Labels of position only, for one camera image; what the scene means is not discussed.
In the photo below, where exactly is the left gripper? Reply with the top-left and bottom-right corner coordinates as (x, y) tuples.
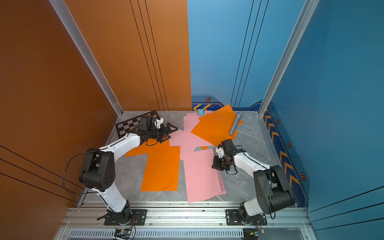
(147, 122), (179, 143)

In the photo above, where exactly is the pink paper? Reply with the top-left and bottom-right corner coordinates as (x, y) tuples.
(182, 149), (221, 203)
(170, 112), (212, 161)
(217, 171), (227, 196)

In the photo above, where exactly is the orange paper front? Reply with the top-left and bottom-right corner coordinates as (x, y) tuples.
(141, 146), (180, 192)

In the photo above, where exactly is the pink paper top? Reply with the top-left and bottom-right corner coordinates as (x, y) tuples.
(217, 171), (227, 196)

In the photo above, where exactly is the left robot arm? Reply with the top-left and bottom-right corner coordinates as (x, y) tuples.
(79, 115), (178, 226)

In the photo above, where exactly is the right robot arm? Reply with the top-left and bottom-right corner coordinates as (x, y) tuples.
(212, 139), (296, 225)

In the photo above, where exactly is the small blue toy box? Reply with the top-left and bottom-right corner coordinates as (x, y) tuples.
(197, 109), (205, 117)

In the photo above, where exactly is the black white chessboard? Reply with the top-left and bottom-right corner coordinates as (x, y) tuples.
(115, 111), (159, 139)

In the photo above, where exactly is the grey metal cylinder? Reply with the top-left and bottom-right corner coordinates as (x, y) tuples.
(229, 113), (243, 136)

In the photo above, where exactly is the right small circuit board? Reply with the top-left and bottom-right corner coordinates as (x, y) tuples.
(242, 228), (265, 240)

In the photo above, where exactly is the green circuit board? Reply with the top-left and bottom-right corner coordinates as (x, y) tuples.
(114, 229), (134, 240)

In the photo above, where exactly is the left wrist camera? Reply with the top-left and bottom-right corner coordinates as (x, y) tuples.
(154, 117), (164, 129)

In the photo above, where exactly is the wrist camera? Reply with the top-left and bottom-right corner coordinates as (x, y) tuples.
(154, 117), (164, 129)
(216, 147), (225, 159)

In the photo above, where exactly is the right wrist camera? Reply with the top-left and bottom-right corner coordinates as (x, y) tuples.
(216, 147), (225, 159)

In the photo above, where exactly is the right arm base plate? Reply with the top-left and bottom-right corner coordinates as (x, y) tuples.
(225, 208), (268, 226)

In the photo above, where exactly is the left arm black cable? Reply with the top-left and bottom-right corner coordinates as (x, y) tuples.
(62, 151), (91, 196)

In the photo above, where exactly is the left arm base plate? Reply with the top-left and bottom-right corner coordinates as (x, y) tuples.
(98, 209), (148, 226)

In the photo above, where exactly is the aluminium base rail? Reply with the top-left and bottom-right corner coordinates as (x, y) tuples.
(60, 202), (312, 228)

